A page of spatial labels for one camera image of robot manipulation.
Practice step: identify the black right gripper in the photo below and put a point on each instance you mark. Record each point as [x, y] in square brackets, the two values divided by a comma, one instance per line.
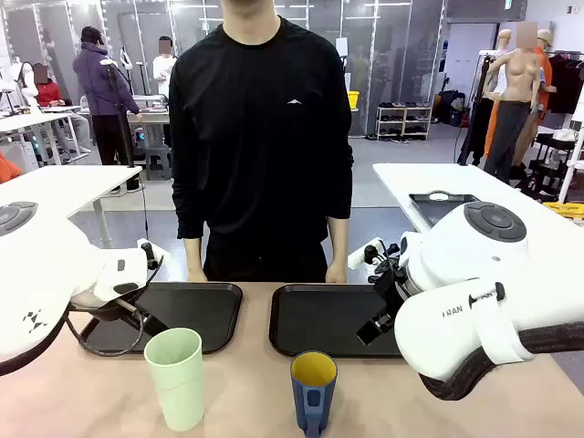
[391, 294]

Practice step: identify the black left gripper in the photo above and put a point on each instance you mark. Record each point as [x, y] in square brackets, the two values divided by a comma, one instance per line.
[153, 315]

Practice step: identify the pale green plastic cup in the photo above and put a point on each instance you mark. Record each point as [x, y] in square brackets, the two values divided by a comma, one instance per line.
[175, 383]

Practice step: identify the blue mug yellow inside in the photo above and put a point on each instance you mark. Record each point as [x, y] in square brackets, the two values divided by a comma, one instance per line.
[314, 397]

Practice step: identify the person's left forearm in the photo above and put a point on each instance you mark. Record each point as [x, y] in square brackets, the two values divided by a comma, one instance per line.
[338, 242]

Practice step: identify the person's right forearm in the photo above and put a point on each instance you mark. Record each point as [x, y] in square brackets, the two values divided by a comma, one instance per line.
[196, 253]

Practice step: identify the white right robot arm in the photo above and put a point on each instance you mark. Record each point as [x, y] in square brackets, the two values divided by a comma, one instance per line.
[456, 274]

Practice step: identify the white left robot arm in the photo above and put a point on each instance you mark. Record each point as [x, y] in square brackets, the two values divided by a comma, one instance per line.
[45, 274]

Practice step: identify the person's right hand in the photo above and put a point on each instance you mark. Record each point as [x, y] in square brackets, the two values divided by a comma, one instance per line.
[197, 275]

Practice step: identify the person's left hand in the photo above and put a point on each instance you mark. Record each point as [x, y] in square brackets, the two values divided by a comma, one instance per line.
[336, 274]

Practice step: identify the black plastic tray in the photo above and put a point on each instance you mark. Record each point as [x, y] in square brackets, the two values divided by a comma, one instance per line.
[319, 319]
[196, 315]

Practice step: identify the small black tray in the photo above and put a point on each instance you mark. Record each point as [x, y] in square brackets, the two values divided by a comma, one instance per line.
[433, 210]

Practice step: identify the grey stool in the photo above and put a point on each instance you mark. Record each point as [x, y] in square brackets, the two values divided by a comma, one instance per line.
[159, 162]

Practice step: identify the white table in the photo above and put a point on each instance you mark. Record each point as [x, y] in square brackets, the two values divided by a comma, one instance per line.
[502, 182]
[64, 187]

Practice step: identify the black tripod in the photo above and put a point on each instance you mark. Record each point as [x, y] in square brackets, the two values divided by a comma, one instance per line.
[119, 114]

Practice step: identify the orange object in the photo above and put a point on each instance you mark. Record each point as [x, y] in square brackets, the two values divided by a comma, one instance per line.
[8, 169]

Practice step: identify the person in black shirt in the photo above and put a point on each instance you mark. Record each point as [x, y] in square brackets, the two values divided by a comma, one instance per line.
[255, 137]

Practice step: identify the white shoe rack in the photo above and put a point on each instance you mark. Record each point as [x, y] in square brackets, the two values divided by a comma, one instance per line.
[403, 123]

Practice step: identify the yellow crate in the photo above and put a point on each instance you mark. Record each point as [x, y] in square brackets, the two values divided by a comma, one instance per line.
[566, 211]

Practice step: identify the white desk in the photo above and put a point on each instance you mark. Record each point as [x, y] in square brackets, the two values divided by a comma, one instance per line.
[32, 123]

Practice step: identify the yellow bin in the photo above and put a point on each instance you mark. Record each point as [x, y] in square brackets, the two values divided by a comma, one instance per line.
[353, 100]

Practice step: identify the person in purple jacket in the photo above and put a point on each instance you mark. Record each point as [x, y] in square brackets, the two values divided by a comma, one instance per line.
[102, 86]

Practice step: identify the black bags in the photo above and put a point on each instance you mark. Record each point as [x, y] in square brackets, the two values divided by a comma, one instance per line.
[451, 107]

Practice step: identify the black cart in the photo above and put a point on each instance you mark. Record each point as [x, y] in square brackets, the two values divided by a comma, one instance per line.
[545, 164]

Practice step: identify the person in red jacket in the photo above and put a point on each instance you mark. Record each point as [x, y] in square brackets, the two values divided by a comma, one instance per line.
[48, 93]

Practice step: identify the person in white shirt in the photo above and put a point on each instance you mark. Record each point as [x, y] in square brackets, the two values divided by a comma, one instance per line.
[162, 68]

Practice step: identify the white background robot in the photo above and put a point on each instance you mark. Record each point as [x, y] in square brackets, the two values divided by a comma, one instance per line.
[25, 80]

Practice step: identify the bare mannequin grey trousers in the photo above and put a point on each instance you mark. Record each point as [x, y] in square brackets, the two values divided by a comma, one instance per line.
[515, 91]

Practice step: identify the white mannequin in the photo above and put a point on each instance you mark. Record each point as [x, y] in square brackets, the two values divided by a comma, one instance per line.
[503, 50]

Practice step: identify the mannequin in orange clothes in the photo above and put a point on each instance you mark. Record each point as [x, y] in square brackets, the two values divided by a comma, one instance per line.
[545, 73]

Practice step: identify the black clothes on rack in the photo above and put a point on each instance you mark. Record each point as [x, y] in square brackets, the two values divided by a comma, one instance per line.
[566, 84]

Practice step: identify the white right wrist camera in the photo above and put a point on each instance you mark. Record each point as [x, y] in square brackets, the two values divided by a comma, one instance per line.
[365, 253]

